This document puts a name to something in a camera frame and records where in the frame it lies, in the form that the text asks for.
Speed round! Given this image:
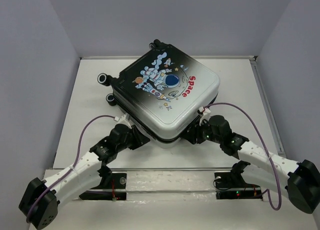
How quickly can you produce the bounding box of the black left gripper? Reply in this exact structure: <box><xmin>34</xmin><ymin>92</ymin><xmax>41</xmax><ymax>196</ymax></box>
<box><xmin>116</xmin><ymin>124</ymin><xmax>150</xmax><ymax>152</ymax></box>

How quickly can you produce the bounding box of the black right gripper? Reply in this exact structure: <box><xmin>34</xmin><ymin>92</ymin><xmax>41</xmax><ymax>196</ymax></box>
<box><xmin>182</xmin><ymin>117</ymin><xmax>222</xmax><ymax>144</ymax></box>

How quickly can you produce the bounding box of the small space print suitcase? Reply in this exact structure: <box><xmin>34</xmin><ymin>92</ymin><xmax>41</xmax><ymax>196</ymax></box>
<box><xmin>97</xmin><ymin>39</ymin><xmax>220</xmax><ymax>144</ymax></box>

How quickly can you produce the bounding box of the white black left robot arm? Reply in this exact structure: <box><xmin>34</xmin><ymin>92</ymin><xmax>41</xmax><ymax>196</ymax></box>
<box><xmin>18</xmin><ymin>124</ymin><xmax>150</xmax><ymax>230</ymax></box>

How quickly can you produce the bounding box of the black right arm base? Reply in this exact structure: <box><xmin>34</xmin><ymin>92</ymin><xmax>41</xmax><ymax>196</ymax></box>
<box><xmin>212</xmin><ymin>161</ymin><xmax>263</xmax><ymax>200</ymax></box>

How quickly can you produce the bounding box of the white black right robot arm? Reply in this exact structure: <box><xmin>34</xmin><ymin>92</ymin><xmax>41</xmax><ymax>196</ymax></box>
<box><xmin>182</xmin><ymin>115</ymin><xmax>320</xmax><ymax>214</ymax></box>

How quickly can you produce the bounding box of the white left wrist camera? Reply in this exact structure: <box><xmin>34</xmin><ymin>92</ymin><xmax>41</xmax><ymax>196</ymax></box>
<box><xmin>113</xmin><ymin>113</ymin><xmax>132</xmax><ymax>129</ymax></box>

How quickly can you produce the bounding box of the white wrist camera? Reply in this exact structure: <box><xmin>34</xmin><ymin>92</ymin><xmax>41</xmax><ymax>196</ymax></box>
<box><xmin>113</xmin><ymin>113</ymin><xmax>132</xmax><ymax>129</ymax></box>
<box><xmin>197</xmin><ymin>106</ymin><xmax>211</xmax><ymax>124</ymax></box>

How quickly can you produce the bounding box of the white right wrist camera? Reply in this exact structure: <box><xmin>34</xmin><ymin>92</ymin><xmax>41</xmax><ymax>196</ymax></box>
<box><xmin>197</xmin><ymin>106</ymin><xmax>211</xmax><ymax>124</ymax></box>

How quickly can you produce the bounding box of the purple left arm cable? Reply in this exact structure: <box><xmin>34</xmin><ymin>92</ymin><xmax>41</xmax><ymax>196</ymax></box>
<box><xmin>25</xmin><ymin>115</ymin><xmax>118</xmax><ymax>222</ymax></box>

